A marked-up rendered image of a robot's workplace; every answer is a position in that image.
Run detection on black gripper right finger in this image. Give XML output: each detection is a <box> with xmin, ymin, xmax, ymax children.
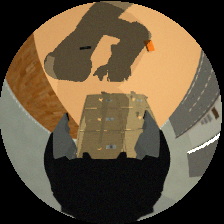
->
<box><xmin>134</xmin><ymin>110</ymin><xmax>170</xmax><ymax>193</ymax></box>

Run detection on small orange block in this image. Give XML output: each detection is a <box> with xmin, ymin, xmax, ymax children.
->
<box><xmin>144</xmin><ymin>40</ymin><xmax>155</xmax><ymax>52</ymax></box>

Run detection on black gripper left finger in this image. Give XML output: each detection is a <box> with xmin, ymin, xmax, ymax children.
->
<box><xmin>44</xmin><ymin>113</ymin><xmax>77</xmax><ymax>193</ymax></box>

